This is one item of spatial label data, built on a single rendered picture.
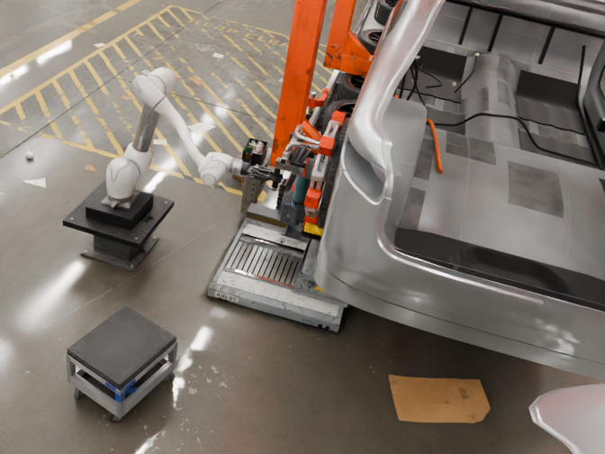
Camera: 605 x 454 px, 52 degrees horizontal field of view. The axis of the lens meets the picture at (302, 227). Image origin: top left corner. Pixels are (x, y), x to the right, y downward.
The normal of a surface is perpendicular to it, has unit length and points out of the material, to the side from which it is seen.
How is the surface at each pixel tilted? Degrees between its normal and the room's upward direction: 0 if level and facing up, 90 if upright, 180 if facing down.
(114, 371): 0
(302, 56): 90
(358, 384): 0
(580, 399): 28
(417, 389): 1
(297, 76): 90
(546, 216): 22
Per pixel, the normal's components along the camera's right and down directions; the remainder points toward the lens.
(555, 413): -0.22, -0.91
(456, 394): 0.21, -0.78
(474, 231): 0.09, -0.56
